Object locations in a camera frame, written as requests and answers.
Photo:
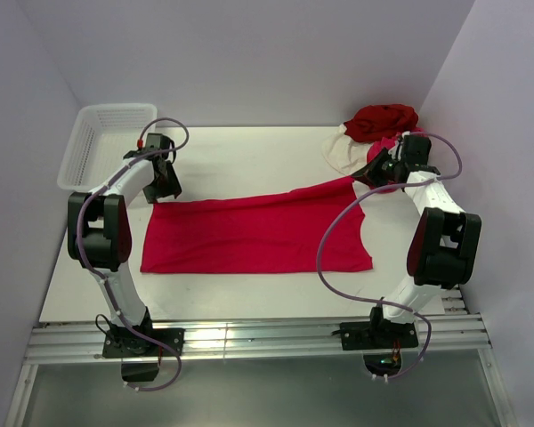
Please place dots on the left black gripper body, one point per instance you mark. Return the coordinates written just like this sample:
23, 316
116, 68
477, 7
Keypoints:
164, 186

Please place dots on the dark red t-shirt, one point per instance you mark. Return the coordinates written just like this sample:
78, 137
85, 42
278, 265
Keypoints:
374, 122

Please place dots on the aluminium mounting rail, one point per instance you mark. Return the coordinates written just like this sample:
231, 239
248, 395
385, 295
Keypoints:
254, 339

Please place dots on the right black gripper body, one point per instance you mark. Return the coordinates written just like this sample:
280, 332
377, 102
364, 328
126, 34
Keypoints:
386, 173

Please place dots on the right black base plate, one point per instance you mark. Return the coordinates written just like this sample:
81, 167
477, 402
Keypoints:
363, 336

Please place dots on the bright red t-shirt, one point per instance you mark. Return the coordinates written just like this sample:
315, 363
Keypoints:
269, 234

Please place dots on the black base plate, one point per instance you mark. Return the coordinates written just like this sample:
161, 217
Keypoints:
363, 336
122, 344

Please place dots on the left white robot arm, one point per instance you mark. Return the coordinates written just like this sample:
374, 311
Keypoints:
99, 237

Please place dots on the pink t-shirt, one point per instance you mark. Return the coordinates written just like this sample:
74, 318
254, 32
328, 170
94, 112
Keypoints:
376, 151

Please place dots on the white plastic mesh basket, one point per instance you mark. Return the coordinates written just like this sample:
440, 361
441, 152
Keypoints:
100, 137

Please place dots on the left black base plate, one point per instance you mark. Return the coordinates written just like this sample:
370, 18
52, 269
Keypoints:
122, 344

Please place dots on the white t-shirt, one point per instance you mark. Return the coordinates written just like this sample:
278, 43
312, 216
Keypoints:
343, 153

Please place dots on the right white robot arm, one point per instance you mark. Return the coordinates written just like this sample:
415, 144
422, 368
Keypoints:
442, 252

